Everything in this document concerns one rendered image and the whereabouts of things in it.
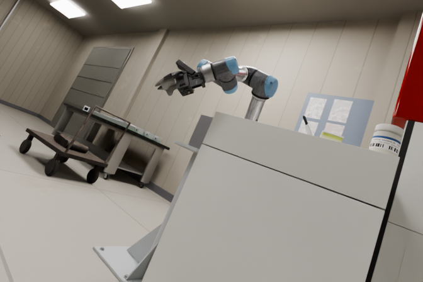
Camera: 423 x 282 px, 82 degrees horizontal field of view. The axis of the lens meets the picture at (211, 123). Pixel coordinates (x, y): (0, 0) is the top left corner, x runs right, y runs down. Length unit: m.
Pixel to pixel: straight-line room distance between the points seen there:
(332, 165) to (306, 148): 0.09
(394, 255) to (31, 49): 10.36
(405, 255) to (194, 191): 0.75
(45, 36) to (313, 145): 10.21
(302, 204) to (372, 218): 0.17
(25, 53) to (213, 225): 9.90
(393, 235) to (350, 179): 0.38
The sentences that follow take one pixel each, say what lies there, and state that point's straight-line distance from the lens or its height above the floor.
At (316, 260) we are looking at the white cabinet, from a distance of 0.80.
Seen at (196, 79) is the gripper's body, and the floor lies 1.05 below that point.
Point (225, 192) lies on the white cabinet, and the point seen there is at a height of 0.68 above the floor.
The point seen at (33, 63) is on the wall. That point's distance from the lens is 10.49.
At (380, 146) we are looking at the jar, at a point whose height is 0.99.
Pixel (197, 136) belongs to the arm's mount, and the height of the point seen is 0.89.
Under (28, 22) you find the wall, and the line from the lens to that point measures 10.52.
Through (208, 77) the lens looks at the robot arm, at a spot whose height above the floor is 1.08.
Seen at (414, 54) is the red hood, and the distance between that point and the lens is 1.38.
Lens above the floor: 0.73
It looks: 10 degrees up
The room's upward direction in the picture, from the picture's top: 24 degrees clockwise
